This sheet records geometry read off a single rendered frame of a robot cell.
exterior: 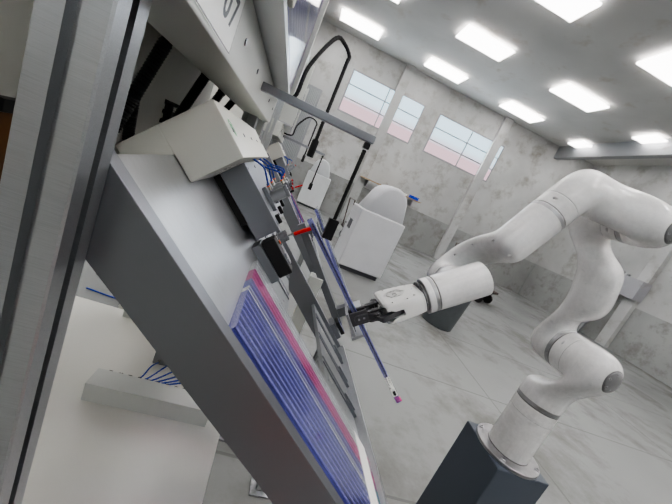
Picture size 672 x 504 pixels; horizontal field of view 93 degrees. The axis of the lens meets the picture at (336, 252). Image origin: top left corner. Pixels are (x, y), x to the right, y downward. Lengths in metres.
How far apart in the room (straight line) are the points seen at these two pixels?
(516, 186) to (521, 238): 12.49
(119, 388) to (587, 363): 1.11
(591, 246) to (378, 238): 4.03
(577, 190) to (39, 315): 0.90
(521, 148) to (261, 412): 13.09
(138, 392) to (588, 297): 1.10
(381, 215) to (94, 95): 4.70
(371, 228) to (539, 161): 9.66
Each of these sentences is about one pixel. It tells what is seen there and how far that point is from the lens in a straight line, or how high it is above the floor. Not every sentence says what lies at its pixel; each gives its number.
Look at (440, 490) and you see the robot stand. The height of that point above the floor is 0.46.
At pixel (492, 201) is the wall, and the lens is 12.90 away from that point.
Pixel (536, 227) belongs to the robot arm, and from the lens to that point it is 0.83.
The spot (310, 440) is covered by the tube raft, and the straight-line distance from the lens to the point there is 0.46.
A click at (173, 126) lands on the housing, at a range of 0.49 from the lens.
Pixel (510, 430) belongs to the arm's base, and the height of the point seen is 0.79.
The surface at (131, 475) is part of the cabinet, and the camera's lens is 0.79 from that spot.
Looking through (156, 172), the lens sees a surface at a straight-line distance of 0.40.
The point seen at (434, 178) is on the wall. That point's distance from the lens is 11.87.
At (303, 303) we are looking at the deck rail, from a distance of 1.06.
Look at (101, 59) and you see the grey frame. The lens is 0.26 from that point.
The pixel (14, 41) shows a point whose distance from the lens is 0.43.
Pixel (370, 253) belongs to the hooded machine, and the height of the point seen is 0.40.
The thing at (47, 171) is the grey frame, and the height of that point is 1.18.
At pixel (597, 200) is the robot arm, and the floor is 1.43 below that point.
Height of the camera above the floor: 1.25
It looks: 12 degrees down
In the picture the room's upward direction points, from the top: 24 degrees clockwise
